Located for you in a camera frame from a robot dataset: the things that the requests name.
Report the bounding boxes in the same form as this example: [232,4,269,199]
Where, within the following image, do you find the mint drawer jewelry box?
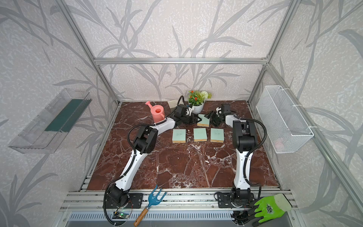
[193,128,208,142]

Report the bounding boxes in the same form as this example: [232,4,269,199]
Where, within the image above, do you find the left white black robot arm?
[103,101,201,208]

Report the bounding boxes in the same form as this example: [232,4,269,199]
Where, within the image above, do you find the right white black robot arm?
[206,104,267,208]

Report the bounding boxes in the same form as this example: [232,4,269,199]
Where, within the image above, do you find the grey work gloves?
[167,100,178,110]

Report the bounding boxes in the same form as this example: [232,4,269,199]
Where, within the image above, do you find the pink watering can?
[145,101,165,123]

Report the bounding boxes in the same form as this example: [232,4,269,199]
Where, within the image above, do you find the potted plant white pot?
[188,90,212,114]

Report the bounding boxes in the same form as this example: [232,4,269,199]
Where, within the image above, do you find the green black garden glove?
[248,194,292,227]

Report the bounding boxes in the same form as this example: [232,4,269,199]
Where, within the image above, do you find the small circuit board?
[112,211,130,219]

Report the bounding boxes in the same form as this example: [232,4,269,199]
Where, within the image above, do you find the white wire mesh basket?
[257,85,314,154]

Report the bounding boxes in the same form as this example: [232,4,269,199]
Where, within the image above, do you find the blue garden fork wooden handle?
[133,185,167,227]

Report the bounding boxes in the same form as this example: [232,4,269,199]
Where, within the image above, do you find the clear plastic wall shelf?
[9,89,92,154]

